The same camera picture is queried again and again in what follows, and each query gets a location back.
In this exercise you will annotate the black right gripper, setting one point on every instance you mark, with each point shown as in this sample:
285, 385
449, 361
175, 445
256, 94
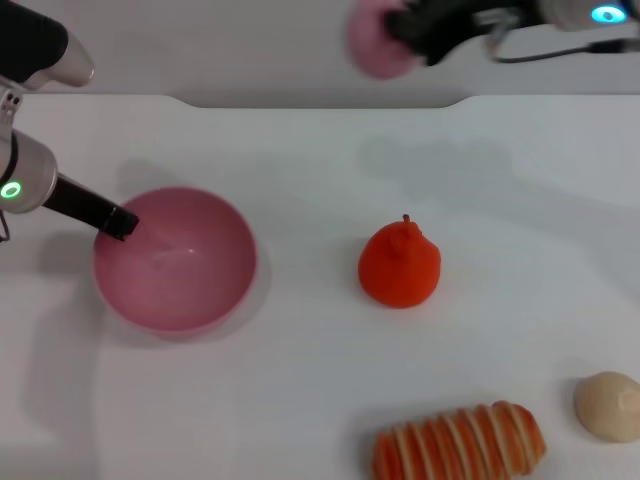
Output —
445, 25

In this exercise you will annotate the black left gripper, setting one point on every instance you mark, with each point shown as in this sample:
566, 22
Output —
75, 200

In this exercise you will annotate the pink toy peach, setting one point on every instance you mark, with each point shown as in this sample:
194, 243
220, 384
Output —
370, 45

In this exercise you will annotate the pink plastic bowl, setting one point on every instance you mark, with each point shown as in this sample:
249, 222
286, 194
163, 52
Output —
180, 280

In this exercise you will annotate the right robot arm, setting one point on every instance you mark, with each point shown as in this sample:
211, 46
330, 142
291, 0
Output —
580, 10

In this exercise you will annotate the orange-red toy pear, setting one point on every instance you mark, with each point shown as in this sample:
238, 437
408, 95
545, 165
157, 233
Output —
400, 270

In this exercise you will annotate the orange striped toy bread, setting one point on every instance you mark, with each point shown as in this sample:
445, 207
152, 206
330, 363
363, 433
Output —
460, 445

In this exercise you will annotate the beige toy bun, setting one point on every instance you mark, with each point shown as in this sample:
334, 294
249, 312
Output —
607, 407

